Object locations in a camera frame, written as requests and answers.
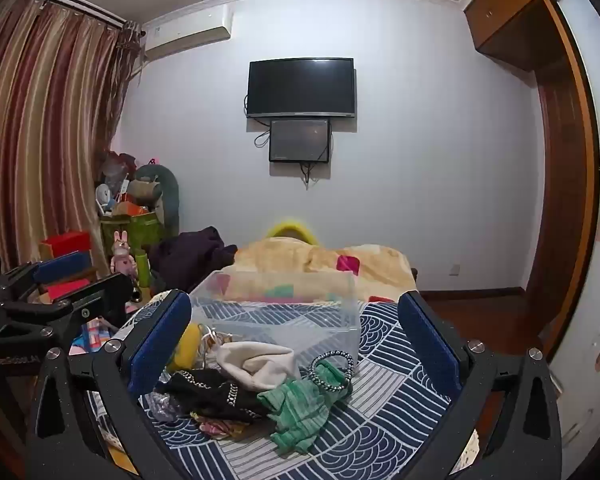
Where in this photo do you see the clear plastic storage box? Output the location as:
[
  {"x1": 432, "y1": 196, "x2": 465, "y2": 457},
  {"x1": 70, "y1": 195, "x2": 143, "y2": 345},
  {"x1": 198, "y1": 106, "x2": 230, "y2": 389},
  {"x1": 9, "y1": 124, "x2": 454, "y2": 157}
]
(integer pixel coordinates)
[{"x1": 189, "y1": 269, "x2": 363, "y2": 377}]

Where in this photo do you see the green cylinder bottle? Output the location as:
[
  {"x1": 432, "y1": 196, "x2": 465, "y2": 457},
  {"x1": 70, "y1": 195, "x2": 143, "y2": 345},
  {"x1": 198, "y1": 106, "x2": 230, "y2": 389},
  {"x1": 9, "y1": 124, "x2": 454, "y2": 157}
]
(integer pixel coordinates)
[{"x1": 134, "y1": 252, "x2": 152, "y2": 287}]

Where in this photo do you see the green storage box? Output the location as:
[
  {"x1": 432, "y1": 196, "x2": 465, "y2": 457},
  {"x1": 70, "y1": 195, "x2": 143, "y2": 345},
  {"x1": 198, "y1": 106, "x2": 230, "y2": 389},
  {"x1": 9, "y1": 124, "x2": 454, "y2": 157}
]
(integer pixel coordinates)
[{"x1": 100, "y1": 210, "x2": 164, "y2": 262}]

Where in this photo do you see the curtain rail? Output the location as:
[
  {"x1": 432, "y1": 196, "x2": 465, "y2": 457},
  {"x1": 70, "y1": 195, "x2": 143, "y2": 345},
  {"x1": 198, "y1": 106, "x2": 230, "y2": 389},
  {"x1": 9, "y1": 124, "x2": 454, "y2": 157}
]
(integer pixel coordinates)
[{"x1": 9, "y1": 0, "x2": 142, "y2": 32}]

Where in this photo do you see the cream knit cloth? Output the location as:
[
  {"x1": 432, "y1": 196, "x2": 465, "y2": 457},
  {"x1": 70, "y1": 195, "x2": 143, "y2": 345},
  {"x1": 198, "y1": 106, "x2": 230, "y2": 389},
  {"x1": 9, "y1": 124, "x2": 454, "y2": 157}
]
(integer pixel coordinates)
[{"x1": 212, "y1": 341, "x2": 304, "y2": 392}]

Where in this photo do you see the pink flat box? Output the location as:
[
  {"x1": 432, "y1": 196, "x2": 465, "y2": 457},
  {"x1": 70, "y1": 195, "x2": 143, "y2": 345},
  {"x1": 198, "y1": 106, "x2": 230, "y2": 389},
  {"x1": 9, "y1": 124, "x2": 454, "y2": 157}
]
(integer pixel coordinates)
[{"x1": 44, "y1": 279, "x2": 98, "y2": 303}]

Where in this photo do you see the pink rabbit toy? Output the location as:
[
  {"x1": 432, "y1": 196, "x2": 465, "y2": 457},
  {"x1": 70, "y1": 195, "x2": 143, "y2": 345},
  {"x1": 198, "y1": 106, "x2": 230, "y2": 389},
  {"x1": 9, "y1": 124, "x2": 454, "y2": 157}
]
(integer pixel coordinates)
[{"x1": 110, "y1": 230, "x2": 140, "y2": 281}]

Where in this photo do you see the dark purple garment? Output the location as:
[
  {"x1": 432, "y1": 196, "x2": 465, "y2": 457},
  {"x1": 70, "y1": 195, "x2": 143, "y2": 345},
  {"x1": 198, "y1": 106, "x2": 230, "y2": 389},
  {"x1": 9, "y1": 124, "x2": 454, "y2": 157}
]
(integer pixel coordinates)
[{"x1": 147, "y1": 226, "x2": 239, "y2": 298}]

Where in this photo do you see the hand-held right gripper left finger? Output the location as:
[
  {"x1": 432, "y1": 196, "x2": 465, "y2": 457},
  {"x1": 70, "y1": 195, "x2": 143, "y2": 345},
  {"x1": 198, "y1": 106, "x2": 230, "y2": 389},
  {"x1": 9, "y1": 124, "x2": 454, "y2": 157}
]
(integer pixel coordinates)
[{"x1": 27, "y1": 289, "x2": 194, "y2": 480}]

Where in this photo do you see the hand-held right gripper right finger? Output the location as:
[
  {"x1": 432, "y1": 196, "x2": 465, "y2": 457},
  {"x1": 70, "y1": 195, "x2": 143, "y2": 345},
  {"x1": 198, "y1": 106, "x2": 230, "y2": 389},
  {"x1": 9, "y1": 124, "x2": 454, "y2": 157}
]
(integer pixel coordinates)
[{"x1": 398, "y1": 290, "x2": 564, "y2": 480}]

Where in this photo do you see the brown wooden wardrobe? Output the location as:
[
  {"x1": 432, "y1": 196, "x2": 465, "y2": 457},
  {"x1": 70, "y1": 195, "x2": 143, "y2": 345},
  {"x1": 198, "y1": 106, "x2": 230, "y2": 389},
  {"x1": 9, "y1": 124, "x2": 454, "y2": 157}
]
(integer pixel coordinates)
[{"x1": 462, "y1": 0, "x2": 600, "y2": 362}]

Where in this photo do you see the small black wall monitor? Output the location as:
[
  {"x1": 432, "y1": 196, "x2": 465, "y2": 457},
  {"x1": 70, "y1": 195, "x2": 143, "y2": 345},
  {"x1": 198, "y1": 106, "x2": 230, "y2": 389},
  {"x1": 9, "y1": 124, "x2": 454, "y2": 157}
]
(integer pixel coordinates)
[{"x1": 269, "y1": 117, "x2": 332, "y2": 165}]

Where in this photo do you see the black cloth with chain trim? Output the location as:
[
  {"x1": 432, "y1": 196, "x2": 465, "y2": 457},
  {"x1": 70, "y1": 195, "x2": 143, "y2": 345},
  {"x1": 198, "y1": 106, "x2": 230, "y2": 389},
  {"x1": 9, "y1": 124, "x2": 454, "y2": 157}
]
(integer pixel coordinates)
[{"x1": 155, "y1": 367, "x2": 272, "y2": 424}]

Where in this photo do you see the colourful printed cloth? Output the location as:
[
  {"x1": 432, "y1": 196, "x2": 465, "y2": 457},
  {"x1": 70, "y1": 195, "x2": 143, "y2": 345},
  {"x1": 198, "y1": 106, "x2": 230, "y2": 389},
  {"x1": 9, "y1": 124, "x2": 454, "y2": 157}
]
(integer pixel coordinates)
[{"x1": 71, "y1": 319, "x2": 118, "y2": 353}]

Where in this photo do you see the striped red beige curtain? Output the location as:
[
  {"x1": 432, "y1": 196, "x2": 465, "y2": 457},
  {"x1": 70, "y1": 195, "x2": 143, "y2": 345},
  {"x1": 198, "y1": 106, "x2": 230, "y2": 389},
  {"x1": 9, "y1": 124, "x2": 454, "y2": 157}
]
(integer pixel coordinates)
[{"x1": 0, "y1": 0, "x2": 132, "y2": 283}]

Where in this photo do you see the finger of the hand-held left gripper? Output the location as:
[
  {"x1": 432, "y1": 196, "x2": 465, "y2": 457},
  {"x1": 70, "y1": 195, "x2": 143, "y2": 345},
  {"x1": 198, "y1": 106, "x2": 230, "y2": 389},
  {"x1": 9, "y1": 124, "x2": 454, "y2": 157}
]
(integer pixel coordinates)
[
  {"x1": 0, "y1": 251, "x2": 95, "y2": 307},
  {"x1": 0, "y1": 274, "x2": 134, "y2": 341}
]

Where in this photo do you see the green knit cloth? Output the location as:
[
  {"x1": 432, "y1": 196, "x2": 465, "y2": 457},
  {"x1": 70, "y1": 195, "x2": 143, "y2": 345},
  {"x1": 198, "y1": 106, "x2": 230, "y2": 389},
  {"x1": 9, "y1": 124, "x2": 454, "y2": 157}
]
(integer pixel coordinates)
[{"x1": 257, "y1": 360, "x2": 354, "y2": 456}]

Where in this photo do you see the white wall air conditioner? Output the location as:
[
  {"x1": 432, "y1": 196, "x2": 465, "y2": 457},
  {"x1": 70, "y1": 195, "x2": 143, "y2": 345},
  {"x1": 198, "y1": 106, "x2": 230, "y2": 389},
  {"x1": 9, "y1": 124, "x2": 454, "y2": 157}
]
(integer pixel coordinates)
[{"x1": 142, "y1": 4, "x2": 234, "y2": 59}]

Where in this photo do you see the pink patterned cloth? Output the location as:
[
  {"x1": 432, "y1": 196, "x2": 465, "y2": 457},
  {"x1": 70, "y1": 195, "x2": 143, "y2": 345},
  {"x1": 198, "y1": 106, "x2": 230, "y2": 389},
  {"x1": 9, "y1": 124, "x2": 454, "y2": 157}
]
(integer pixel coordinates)
[{"x1": 190, "y1": 412, "x2": 262, "y2": 442}]

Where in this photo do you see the yellow soft toy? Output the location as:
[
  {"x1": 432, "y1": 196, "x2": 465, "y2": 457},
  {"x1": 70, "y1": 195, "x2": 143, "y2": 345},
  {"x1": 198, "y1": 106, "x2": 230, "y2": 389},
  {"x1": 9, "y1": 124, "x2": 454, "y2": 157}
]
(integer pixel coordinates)
[{"x1": 172, "y1": 322, "x2": 201, "y2": 372}]

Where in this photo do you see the red box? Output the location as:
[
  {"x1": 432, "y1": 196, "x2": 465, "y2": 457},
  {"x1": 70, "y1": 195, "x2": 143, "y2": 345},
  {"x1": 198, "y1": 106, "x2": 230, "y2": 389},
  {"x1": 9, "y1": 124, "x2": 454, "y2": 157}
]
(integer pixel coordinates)
[{"x1": 40, "y1": 231, "x2": 94, "y2": 262}]

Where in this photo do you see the yellow fleece blanket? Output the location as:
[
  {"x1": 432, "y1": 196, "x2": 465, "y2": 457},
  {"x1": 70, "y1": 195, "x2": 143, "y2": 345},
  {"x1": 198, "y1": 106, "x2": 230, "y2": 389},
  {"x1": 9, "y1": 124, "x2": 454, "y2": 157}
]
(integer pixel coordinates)
[{"x1": 232, "y1": 237, "x2": 419, "y2": 304}]

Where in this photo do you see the wall-mounted black television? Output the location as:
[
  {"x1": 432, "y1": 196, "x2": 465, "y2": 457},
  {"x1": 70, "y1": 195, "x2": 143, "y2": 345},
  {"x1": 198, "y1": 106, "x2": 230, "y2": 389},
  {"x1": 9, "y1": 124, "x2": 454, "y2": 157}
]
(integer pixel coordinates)
[{"x1": 246, "y1": 57, "x2": 357, "y2": 120}]

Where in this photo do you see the small white fan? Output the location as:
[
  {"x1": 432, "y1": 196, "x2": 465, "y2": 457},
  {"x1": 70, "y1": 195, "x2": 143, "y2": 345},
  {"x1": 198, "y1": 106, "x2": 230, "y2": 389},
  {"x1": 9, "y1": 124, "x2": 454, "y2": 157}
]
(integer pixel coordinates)
[{"x1": 96, "y1": 183, "x2": 117, "y2": 217}]

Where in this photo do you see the purple scrunchie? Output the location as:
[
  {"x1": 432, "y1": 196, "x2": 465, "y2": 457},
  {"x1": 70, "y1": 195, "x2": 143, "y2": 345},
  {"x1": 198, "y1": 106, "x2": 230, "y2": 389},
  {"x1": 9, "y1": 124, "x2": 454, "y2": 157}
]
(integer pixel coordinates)
[{"x1": 147, "y1": 390, "x2": 186, "y2": 422}]

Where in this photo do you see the black white beaded hair band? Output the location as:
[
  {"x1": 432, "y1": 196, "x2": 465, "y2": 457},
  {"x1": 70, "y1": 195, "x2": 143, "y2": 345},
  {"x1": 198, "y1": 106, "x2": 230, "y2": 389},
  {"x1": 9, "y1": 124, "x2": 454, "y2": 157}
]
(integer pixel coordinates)
[{"x1": 307, "y1": 351, "x2": 355, "y2": 394}]

